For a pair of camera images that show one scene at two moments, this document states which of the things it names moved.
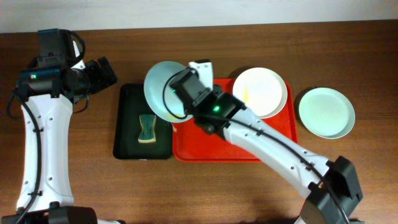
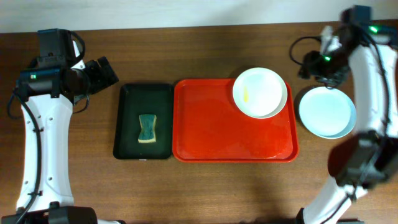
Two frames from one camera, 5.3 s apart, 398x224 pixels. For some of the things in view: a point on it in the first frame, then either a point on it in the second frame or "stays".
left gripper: (112, 78) stays
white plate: (262, 90) stays
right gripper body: (191, 109) -> (328, 69)
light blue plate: (155, 79) -> (328, 113)
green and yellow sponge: (147, 134) stays
